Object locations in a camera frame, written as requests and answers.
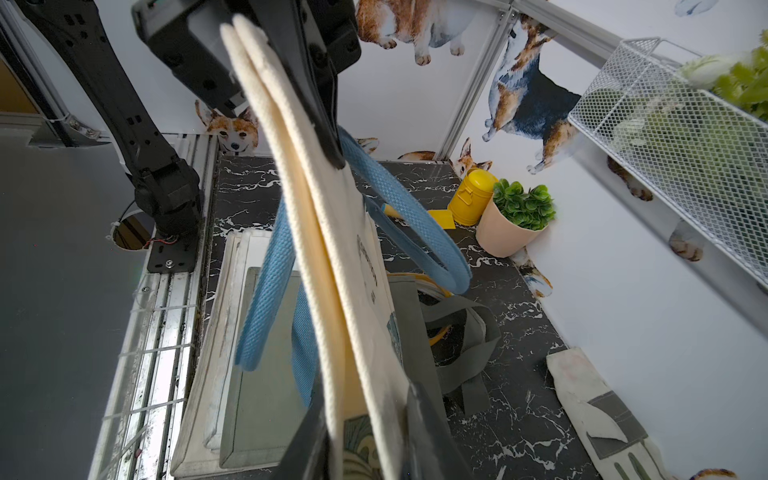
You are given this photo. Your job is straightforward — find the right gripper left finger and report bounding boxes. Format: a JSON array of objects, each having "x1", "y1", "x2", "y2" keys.
[{"x1": 273, "y1": 373, "x2": 330, "y2": 480}]

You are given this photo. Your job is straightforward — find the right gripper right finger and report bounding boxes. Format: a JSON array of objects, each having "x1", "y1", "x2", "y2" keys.
[{"x1": 405, "y1": 383, "x2": 473, "y2": 480}]

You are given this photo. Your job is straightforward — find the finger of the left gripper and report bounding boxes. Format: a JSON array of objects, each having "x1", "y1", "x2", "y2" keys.
[{"x1": 248, "y1": 0, "x2": 346, "y2": 169}]

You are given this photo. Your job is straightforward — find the grey-green canvas bag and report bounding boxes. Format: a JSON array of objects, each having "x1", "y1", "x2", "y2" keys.
[{"x1": 220, "y1": 274, "x2": 500, "y2": 469}]

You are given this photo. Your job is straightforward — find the cream canvas bag with print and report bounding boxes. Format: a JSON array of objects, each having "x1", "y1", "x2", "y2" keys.
[{"x1": 170, "y1": 229, "x2": 285, "y2": 479}]

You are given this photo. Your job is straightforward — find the cream bag with blue handles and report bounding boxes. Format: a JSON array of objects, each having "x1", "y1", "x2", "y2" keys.
[{"x1": 220, "y1": 14, "x2": 471, "y2": 479}]

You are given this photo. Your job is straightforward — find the white bag with yellow handles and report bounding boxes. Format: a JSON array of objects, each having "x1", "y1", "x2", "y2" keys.
[{"x1": 203, "y1": 231, "x2": 455, "y2": 455}]

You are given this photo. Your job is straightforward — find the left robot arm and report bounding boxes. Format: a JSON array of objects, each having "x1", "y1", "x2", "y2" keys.
[{"x1": 17, "y1": 1, "x2": 361, "y2": 236}]

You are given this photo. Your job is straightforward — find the white gardening glove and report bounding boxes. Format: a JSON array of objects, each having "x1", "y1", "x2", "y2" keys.
[{"x1": 546, "y1": 348, "x2": 671, "y2": 479}]

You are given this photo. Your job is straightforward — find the yellow plastic toy shovel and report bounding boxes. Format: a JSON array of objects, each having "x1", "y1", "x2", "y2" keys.
[{"x1": 382, "y1": 204, "x2": 456, "y2": 230}]

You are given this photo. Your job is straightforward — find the yellow toy bucket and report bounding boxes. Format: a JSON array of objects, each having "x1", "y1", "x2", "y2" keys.
[{"x1": 448, "y1": 169, "x2": 498, "y2": 226}]

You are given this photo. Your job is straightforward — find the pink pot green plant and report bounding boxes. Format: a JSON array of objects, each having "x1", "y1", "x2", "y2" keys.
[{"x1": 476, "y1": 179, "x2": 556, "y2": 258}]

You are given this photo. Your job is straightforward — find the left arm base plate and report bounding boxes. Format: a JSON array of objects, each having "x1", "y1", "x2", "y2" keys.
[{"x1": 146, "y1": 232, "x2": 199, "y2": 274}]

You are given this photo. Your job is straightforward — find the white wire mesh basket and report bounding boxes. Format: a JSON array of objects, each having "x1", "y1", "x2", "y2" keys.
[{"x1": 568, "y1": 34, "x2": 767, "y2": 284}]

